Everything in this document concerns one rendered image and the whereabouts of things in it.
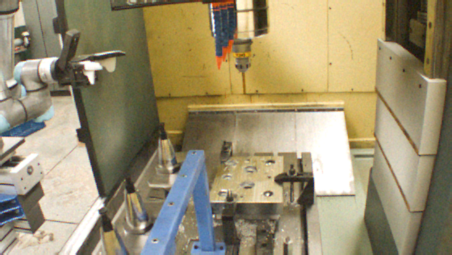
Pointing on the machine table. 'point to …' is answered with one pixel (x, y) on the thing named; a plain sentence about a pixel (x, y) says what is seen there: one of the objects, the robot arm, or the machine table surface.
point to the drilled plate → (252, 206)
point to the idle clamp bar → (264, 240)
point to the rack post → (207, 240)
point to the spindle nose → (248, 18)
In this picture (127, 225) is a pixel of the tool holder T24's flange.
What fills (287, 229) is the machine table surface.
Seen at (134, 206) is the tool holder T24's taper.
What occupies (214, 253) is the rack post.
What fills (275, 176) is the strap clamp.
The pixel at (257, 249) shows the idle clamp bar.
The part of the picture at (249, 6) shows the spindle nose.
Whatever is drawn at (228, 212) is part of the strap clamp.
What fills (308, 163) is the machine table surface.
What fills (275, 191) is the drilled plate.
